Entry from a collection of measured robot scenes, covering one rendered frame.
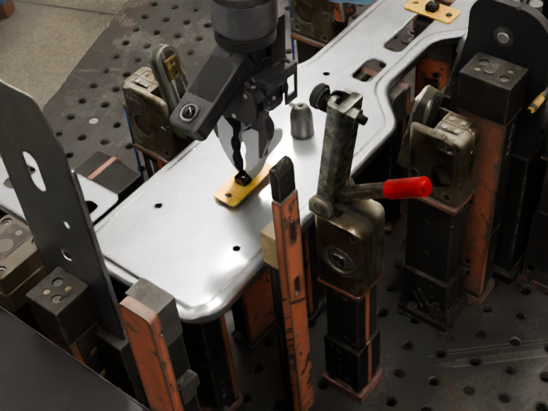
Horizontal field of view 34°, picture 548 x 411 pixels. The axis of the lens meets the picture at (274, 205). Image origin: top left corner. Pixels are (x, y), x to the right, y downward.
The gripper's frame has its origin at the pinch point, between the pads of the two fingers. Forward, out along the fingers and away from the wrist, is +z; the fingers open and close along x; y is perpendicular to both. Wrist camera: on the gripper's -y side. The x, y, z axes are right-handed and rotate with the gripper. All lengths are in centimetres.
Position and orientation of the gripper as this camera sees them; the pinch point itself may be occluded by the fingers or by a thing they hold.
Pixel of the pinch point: (242, 169)
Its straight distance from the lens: 115.2
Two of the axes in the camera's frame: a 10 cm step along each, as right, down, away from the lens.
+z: 0.3, 7.4, 6.8
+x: -7.9, -4.0, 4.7
